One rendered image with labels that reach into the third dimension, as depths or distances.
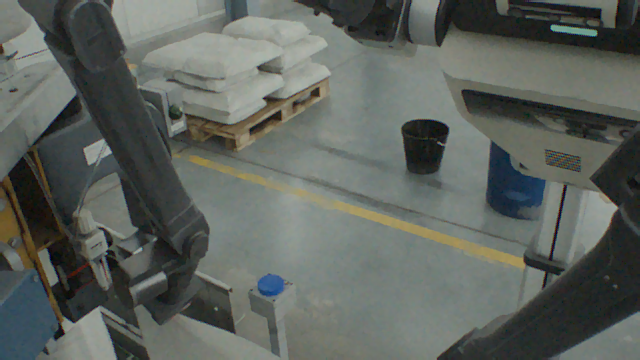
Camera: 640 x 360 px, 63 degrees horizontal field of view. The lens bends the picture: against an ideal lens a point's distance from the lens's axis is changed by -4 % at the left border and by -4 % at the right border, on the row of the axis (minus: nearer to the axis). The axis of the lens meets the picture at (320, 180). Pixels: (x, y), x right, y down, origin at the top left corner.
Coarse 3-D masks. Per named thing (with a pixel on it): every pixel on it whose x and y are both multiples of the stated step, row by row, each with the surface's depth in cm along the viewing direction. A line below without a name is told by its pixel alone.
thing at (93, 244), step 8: (80, 216) 82; (88, 216) 83; (72, 224) 85; (80, 224) 82; (88, 224) 83; (72, 232) 85; (80, 232) 83; (88, 232) 83; (96, 232) 85; (80, 240) 83; (88, 240) 83; (96, 240) 84; (104, 240) 86; (88, 248) 83; (96, 248) 85; (104, 248) 86; (80, 256) 87; (88, 256) 84; (96, 256) 85; (104, 288) 90
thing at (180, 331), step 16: (144, 320) 99; (176, 320) 91; (192, 320) 90; (144, 336) 102; (160, 336) 98; (176, 336) 95; (192, 336) 90; (208, 336) 90; (224, 336) 88; (240, 336) 86; (160, 352) 102; (176, 352) 98; (192, 352) 93; (208, 352) 88; (224, 352) 84; (240, 352) 88; (256, 352) 85
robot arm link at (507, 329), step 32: (608, 160) 29; (608, 192) 30; (608, 256) 31; (544, 288) 41; (576, 288) 35; (608, 288) 32; (512, 320) 44; (544, 320) 40; (576, 320) 36; (608, 320) 34; (480, 352) 51; (512, 352) 46; (544, 352) 42
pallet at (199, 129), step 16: (320, 80) 445; (320, 96) 446; (256, 112) 394; (272, 112) 395; (288, 112) 412; (192, 128) 386; (208, 128) 376; (224, 128) 372; (240, 128) 371; (272, 128) 400; (240, 144) 372
